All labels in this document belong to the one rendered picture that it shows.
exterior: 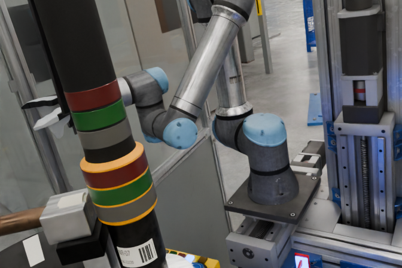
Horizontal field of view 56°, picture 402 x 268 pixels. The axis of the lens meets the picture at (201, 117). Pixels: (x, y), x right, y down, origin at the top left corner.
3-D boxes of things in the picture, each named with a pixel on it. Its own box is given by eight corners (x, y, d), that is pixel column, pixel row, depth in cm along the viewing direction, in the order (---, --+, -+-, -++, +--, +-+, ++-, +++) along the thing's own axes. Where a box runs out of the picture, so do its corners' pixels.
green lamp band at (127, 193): (85, 212, 24) (79, 196, 24) (96, 179, 28) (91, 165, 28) (152, 197, 24) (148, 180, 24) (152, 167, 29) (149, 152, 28)
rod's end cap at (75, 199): (53, 207, 25) (83, 201, 25) (60, 192, 27) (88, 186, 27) (63, 232, 26) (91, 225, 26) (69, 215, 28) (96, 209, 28)
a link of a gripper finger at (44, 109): (27, 125, 94) (63, 122, 93) (19, 103, 91) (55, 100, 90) (33, 119, 97) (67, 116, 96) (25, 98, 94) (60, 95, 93)
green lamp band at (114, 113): (70, 135, 23) (64, 116, 23) (81, 117, 26) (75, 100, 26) (124, 123, 23) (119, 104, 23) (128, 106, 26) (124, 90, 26)
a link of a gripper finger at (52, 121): (50, 149, 82) (77, 128, 89) (42, 125, 79) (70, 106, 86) (39, 148, 83) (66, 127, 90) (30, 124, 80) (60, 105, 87)
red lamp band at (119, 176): (79, 195, 24) (73, 178, 23) (91, 164, 28) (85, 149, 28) (147, 180, 24) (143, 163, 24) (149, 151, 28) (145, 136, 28)
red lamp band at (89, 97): (63, 115, 23) (57, 96, 22) (75, 99, 26) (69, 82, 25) (119, 103, 23) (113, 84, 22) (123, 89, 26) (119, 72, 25)
